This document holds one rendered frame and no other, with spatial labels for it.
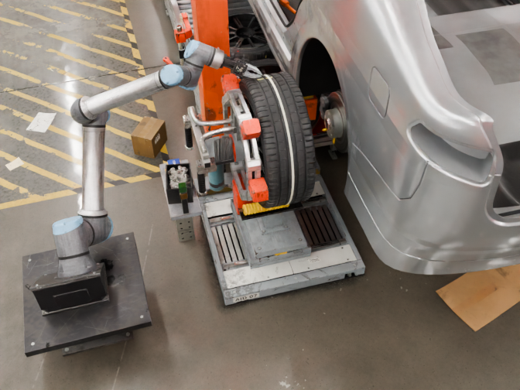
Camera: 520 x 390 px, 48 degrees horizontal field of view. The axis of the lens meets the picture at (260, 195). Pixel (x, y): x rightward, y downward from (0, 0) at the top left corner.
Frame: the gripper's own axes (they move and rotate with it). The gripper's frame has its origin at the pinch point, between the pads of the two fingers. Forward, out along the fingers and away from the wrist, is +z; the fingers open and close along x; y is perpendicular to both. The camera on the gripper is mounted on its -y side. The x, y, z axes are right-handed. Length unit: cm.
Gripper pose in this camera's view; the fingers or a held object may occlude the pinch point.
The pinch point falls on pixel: (258, 74)
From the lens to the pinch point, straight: 290.7
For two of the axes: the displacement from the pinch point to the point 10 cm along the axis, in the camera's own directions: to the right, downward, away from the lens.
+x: 3.7, -9.0, -2.5
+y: 2.4, 3.5, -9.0
